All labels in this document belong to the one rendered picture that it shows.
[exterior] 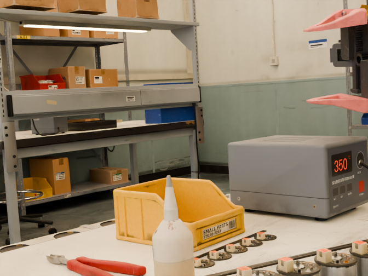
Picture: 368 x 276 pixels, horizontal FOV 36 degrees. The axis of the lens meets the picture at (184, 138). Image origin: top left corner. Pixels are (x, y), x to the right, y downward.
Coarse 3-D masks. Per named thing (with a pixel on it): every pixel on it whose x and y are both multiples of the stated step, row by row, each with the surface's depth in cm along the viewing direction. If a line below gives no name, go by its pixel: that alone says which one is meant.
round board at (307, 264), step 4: (304, 264) 33; (308, 264) 33; (312, 264) 33; (316, 264) 33; (276, 268) 33; (296, 268) 32; (304, 268) 32; (308, 268) 32; (312, 268) 32; (316, 268) 32; (280, 272) 32; (284, 272) 32; (288, 272) 32; (292, 272) 32; (296, 272) 32; (300, 272) 32; (304, 272) 32; (308, 272) 32; (312, 272) 32; (316, 272) 32
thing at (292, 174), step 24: (240, 144) 76; (264, 144) 73; (288, 144) 71; (312, 144) 69; (336, 144) 69; (360, 144) 74; (240, 168) 76; (264, 168) 73; (288, 168) 71; (312, 168) 68; (336, 168) 69; (360, 168) 74; (240, 192) 76; (264, 192) 74; (288, 192) 71; (312, 192) 69; (336, 192) 69; (360, 192) 74; (312, 216) 69
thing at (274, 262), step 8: (328, 248) 36; (336, 248) 36; (344, 248) 36; (296, 256) 35; (304, 256) 35; (256, 264) 34; (264, 264) 33; (272, 264) 34; (224, 272) 32; (232, 272) 32
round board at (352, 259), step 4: (332, 252) 35; (316, 256) 34; (344, 256) 34; (348, 256) 34; (352, 256) 34; (316, 260) 34; (332, 260) 34; (336, 260) 33; (340, 260) 33; (344, 260) 33; (348, 260) 33; (352, 260) 33; (356, 260) 33; (320, 264) 33; (324, 264) 33; (328, 264) 33; (332, 264) 33; (336, 264) 33; (340, 264) 33; (344, 264) 33; (348, 264) 33; (352, 264) 33
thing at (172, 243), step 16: (176, 208) 46; (160, 224) 47; (176, 224) 46; (160, 240) 46; (176, 240) 45; (192, 240) 47; (160, 256) 46; (176, 256) 45; (192, 256) 47; (160, 272) 46; (176, 272) 46; (192, 272) 46
